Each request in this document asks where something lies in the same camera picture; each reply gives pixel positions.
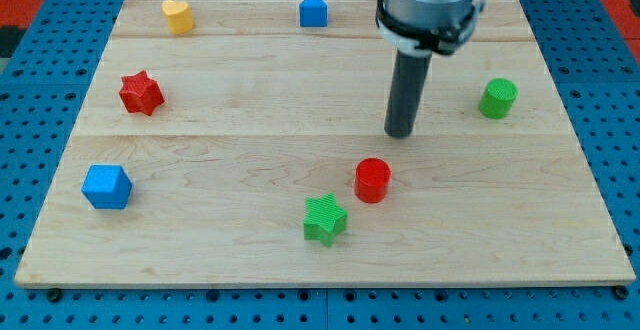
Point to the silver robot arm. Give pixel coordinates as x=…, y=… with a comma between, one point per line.
x=418, y=28

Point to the red cylinder block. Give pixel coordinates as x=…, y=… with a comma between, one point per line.
x=372, y=178

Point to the green star block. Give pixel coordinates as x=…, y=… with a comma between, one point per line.
x=325, y=219

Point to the light wooden board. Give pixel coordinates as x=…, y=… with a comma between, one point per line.
x=261, y=113

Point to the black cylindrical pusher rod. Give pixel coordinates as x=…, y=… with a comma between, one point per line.
x=409, y=75

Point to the blue pentagon block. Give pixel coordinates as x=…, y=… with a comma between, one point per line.
x=313, y=13

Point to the red star block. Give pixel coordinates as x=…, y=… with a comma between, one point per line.
x=140, y=93

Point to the green cylinder block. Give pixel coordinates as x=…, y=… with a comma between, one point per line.
x=498, y=97

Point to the yellow heart block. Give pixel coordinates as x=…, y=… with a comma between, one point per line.
x=178, y=16

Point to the blue cube block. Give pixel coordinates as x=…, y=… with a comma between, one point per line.
x=107, y=186

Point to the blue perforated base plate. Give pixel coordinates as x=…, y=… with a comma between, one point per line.
x=42, y=88

